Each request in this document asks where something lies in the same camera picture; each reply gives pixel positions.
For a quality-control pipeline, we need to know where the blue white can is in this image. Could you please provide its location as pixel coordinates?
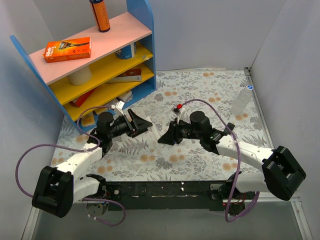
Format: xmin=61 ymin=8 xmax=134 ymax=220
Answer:
xmin=114 ymin=42 xmax=136 ymax=60

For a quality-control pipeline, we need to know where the orange cylindrical bottle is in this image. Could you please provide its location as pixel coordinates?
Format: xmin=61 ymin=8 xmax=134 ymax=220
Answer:
xmin=89 ymin=0 xmax=111 ymax=33

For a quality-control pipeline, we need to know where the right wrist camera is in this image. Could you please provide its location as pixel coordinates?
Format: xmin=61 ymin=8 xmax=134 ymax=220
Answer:
xmin=172 ymin=104 xmax=186 ymax=121

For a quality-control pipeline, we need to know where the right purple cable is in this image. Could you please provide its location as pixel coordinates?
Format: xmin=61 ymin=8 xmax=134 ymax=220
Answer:
xmin=181 ymin=98 xmax=261 ymax=223

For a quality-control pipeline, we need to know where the white paper roll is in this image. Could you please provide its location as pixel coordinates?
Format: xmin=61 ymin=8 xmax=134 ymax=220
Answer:
xmin=67 ymin=66 xmax=92 ymax=86

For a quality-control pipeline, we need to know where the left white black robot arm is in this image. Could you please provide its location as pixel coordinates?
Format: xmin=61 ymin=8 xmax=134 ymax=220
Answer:
xmin=31 ymin=109 xmax=153 ymax=218

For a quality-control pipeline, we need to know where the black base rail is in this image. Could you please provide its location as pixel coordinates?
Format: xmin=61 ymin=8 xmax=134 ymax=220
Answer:
xmin=84 ymin=180 xmax=232 ymax=211

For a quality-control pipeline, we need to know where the orange razor box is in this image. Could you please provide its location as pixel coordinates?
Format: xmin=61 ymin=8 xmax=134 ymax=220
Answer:
xmin=43 ymin=37 xmax=92 ymax=63

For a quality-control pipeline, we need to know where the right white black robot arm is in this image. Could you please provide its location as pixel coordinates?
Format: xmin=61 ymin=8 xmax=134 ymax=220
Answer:
xmin=158 ymin=111 xmax=306 ymax=201

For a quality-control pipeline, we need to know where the red white flat box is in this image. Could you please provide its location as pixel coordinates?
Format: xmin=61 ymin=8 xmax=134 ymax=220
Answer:
xmin=107 ymin=68 xmax=142 ymax=84

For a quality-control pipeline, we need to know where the yellow packet bottom shelf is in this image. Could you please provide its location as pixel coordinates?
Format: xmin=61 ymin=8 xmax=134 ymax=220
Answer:
xmin=80 ymin=112 xmax=96 ymax=132

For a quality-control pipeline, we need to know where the red box lower shelf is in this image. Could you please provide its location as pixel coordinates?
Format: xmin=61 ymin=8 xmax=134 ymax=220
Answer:
xmin=69 ymin=89 xmax=95 ymax=108

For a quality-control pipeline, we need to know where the floral table mat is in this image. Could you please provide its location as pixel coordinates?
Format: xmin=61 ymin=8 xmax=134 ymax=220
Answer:
xmin=46 ymin=70 xmax=279 ymax=182

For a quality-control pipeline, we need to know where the white remote control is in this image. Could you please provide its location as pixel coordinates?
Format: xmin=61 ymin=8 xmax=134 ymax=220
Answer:
xmin=146 ymin=116 xmax=161 ymax=141

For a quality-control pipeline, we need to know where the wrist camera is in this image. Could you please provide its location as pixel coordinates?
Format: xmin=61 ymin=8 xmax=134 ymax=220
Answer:
xmin=172 ymin=104 xmax=186 ymax=121
xmin=111 ymin=101 xmax=126 ymax=116

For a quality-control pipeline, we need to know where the small white box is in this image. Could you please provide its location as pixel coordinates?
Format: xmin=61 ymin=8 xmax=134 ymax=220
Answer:
xmin=117 ymin=90 xmax=133 ymax=103

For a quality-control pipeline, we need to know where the blue pink yellow shelf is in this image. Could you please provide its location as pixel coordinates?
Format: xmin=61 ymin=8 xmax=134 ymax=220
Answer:
xmin=10 ymin=0 xmax=157 ymax=127

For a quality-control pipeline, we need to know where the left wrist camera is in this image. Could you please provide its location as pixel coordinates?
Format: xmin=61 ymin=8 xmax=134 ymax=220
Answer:
xmin=111 ymin=101 xmax=126 ymax=116

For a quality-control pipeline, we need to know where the clear plastic bottle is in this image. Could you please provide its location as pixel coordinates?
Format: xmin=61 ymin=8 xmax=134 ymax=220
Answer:
xmin=230 ymin=85 xmax=254 ymax=116

